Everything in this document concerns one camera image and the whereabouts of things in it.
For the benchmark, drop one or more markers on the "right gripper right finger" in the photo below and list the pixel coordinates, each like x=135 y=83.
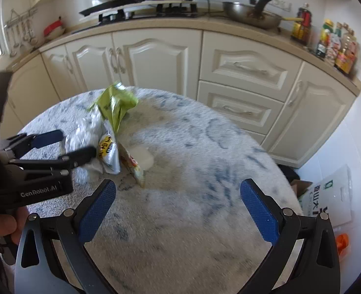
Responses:
x=262 y=210

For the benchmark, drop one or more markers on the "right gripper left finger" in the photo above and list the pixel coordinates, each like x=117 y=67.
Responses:
x=93 y=209

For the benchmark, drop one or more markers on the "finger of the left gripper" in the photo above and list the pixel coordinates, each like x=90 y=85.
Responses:
x=21 y=144
x=70 y=160

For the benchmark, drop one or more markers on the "crinkled clear plastic wrap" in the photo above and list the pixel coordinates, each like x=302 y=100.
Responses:
x=89 y=130

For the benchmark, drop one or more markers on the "white yellow snack packet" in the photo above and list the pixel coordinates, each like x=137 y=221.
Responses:
x=108 y=151

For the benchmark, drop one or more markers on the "red yellow snack packet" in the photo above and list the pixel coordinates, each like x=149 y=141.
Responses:
x=131 y=164

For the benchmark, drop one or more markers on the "green snack bag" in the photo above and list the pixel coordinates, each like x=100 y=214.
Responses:
x=113 y=104

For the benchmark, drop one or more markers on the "white plastic cup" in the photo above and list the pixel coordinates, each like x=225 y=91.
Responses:
x=142 y=156

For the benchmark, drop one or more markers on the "cream kitchen cabinets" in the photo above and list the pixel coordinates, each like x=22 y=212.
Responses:
x=285 y=98

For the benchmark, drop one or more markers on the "person's left hand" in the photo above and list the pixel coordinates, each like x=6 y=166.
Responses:
x=13 y=225

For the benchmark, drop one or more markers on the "brown cardboard box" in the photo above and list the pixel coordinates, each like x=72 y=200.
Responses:
x=300 y=187

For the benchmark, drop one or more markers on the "white rice sack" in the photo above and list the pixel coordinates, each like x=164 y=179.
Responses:
x=330 y=196

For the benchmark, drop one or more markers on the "orange plastic bag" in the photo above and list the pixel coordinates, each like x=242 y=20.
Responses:
x=342 y=242

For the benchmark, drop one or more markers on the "hanging utensil rack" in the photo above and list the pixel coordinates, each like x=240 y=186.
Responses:
x=19 y=32

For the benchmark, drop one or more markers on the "red white bowl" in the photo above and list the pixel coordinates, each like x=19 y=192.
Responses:
x=54 y=29

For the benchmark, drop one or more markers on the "black gas stove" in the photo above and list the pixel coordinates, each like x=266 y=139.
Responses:
x=128 y=10

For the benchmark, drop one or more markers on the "cluster of condiment bottles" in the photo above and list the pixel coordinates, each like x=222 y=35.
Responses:
x=338 y=46

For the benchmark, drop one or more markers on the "dark oil bottle red cap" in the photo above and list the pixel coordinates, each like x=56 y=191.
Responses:
x=301 y=30

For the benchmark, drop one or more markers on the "steel wok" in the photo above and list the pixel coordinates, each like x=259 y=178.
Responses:
x=255 y=15

